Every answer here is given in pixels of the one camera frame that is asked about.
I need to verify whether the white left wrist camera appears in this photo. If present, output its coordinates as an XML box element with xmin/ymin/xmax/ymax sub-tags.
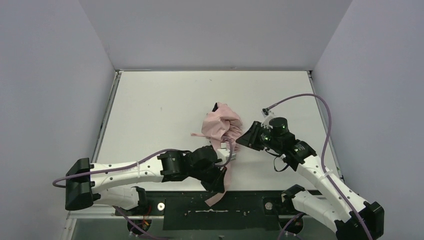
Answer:
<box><xmin>215</xmin><ymin>148</ymin><xmax>237</xmax><ymax>165</ymax></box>

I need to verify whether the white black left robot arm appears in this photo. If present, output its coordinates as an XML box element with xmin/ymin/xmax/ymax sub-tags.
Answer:
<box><xmin>63</xmin><ymin>145</ymin><xmax>236</xmax><ymax>211</ymax></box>

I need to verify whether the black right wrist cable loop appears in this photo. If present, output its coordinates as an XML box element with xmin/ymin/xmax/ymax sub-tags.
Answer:
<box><xmin>273</xmin><ymin>155</ymin><xmax>291</xmax><ymax>173</ymax></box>

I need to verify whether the pink and black umbrella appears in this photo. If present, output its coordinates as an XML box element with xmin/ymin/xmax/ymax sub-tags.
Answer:
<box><xmin>190</xmin><ymin>102</ymin><xmax>243</xmax><ymax>207</ymax></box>

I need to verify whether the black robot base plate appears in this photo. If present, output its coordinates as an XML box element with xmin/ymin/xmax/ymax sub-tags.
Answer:
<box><xmin>123</xmin><ymin>190</ymin><xmax>298</xmax><ymax>231</ymax></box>

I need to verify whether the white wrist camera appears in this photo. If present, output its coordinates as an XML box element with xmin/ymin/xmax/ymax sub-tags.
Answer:
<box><xmin>215</xmin><ymin>148</ymin><xmax>237</xmax><ymax>165</ymax></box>
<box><xmin>261</xmin><ymin>108</ymin><xmax>276</xmax><ymax>129</ymax></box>

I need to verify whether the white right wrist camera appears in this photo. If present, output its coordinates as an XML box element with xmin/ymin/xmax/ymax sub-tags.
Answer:
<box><xmin>261</xmin><ymin>108</ymin><xmax>276</xmax><ymax>129</ymax></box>

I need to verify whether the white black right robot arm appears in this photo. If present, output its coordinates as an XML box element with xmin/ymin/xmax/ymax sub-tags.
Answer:
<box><xmin>236</xmin><ymin>117</ymin><xmax>385</xmax><ymax>240</ymax></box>

